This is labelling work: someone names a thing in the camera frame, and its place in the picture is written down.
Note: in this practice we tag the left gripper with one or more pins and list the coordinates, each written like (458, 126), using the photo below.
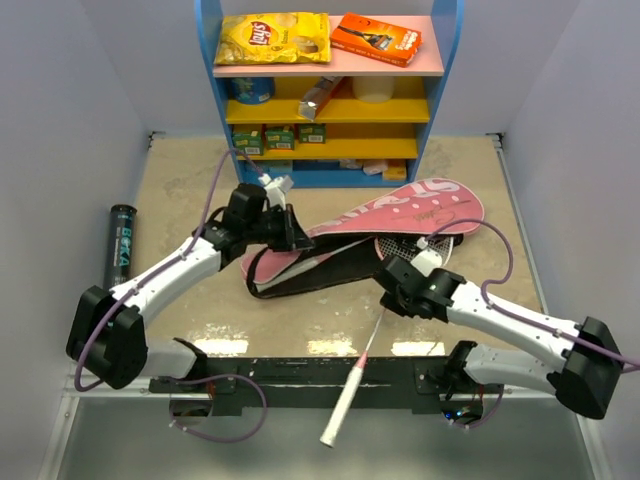
(293, 237)

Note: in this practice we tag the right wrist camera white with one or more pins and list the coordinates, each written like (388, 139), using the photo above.
(432, 254)

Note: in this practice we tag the white cup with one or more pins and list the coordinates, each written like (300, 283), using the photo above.
(373, 89)

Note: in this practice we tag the black shuttlecock tube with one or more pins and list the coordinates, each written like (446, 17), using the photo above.
(120, 235)

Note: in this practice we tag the green box middle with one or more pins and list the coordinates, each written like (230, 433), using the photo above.
(280, 137)

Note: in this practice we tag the silver orange carton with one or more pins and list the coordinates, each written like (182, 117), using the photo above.
(316, 98)

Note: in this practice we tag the yellow soap packet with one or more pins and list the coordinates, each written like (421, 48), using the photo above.
(395, 173)

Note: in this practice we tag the green box right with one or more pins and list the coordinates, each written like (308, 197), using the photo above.
(312, 133)

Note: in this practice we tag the blue shelf unit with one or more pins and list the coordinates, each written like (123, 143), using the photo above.
(331, 101)

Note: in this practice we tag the blue round can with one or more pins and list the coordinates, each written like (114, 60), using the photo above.
(252, 90)

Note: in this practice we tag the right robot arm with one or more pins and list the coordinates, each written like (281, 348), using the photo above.
(578, 363)

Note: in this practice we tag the yellow Lays chips bag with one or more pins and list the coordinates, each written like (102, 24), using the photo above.
(274, 38)

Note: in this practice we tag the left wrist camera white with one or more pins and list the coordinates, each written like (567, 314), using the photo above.
(276, 189)

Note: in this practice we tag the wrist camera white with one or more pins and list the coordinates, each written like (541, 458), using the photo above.
(432, 254)
(276, 189)

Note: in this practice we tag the green box left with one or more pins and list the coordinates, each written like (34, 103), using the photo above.
(248, 140)

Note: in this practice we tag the pink racket bag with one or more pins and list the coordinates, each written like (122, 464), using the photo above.
(425, 208)

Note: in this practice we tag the orange razor box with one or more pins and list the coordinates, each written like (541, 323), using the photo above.
(376, 39)

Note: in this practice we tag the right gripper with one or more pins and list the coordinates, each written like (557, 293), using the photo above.
(389, 302)

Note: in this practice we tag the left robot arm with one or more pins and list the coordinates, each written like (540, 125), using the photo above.
(108, 334)

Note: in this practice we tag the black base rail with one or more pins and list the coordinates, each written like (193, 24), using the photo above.
(417, 384)

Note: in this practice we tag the pink soap packet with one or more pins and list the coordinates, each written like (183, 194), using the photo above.
(374, 166)

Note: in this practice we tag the green box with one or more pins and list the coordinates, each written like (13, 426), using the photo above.
(312, 133)
(248, 140)
(280, 137)

